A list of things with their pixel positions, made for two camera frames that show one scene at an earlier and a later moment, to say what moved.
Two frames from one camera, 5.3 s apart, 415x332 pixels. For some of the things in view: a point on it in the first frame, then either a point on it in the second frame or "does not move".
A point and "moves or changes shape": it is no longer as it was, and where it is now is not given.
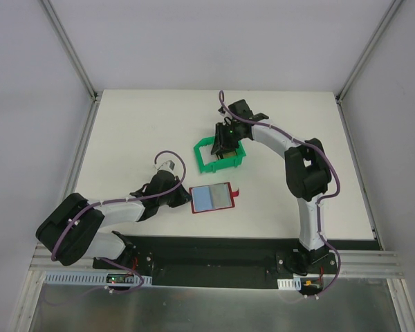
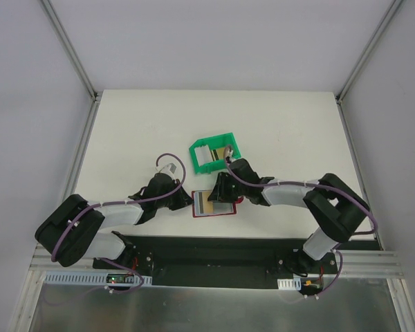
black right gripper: x=223 y=135 → x=223 y=188
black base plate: x=223 y=262 does not move
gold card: x=229 y=154 moves or changes shape
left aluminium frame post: x=70 y=50 does not move
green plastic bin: x=220 y=164 moves or changes shape
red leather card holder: x=211 y=197 moves or changes shape
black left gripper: x=175 y=195 does not move
